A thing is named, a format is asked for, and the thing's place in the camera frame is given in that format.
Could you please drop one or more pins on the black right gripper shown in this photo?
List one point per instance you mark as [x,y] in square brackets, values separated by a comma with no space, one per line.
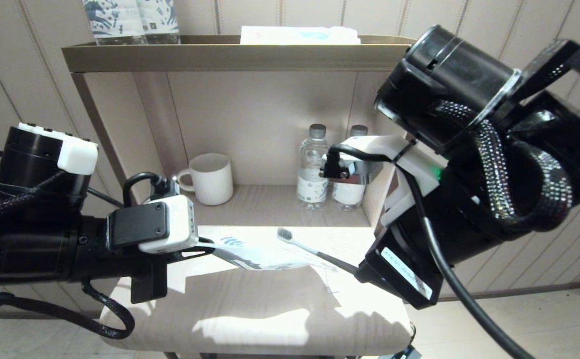
[404,269]

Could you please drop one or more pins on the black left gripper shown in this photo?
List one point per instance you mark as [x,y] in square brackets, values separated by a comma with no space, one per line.
[149,281]

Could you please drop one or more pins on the small white sachet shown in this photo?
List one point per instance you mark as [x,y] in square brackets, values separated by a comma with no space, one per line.
[330,286]

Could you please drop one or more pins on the grey white toothbrush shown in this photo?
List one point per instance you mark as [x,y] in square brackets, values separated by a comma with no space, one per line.
[295,241]

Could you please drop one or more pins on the white blue horse print bag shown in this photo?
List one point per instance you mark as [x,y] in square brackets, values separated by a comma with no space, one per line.
[265,257]

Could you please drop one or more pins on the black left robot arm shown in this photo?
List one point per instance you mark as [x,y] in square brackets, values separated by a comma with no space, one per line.
[26,249]

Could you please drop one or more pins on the clear water bottle black cap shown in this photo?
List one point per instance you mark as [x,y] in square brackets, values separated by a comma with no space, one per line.
[310,169]
[348,195]

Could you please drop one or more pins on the white ribbed mug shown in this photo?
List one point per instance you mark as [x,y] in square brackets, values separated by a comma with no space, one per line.
[213,180]

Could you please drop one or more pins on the beige wooden shelf cabinet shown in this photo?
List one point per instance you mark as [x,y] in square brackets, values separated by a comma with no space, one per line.
[250,99]

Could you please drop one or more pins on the flat white blue packet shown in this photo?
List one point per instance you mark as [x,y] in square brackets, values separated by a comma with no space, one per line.
[295,36]

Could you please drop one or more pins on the patterned bags on top shelf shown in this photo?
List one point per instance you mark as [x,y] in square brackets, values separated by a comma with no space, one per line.
[114,21]

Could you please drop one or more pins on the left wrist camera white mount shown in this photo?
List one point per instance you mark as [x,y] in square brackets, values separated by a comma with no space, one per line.
[170,227]

